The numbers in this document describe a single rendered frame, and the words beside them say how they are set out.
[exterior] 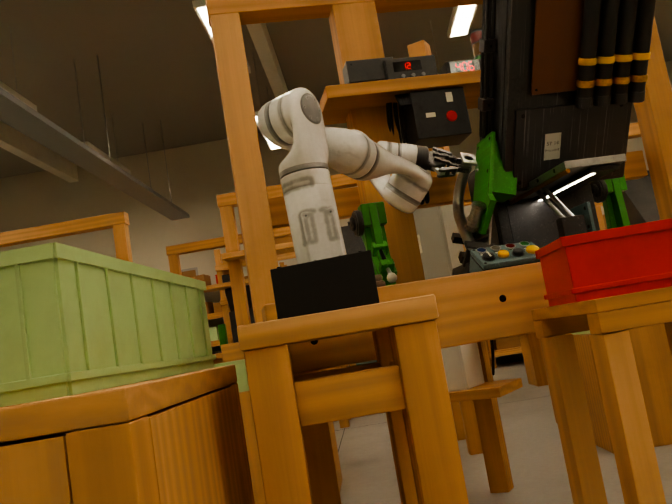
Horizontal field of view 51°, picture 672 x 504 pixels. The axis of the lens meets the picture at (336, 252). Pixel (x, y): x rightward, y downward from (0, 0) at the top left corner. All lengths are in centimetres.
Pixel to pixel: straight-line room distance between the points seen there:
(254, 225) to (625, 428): 122
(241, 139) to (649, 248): 125
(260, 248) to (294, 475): 106
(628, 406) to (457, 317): 41
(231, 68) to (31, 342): 152
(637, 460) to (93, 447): 89
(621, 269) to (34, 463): 100
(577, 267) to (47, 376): 91
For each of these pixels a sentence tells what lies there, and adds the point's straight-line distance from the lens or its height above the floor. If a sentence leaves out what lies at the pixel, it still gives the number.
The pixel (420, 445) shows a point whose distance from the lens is 114.
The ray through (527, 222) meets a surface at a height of 104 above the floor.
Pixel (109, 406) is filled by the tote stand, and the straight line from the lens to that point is 78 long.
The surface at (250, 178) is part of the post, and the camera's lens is 212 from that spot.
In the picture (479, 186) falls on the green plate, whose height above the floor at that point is 114.
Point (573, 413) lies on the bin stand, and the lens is 148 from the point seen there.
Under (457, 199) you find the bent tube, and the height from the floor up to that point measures 114.
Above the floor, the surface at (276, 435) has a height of 67.
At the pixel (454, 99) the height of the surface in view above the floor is 146.
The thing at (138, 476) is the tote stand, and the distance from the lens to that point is 78.
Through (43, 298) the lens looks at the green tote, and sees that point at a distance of 84.
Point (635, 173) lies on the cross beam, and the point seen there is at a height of 120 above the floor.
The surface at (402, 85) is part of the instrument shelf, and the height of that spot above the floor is 152.
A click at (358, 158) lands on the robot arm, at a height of 116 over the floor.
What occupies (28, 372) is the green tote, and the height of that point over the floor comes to 82.
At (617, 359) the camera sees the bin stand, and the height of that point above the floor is 69.
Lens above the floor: 80
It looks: 7 degrees up
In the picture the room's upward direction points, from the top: 9 degrees counter-clockwise
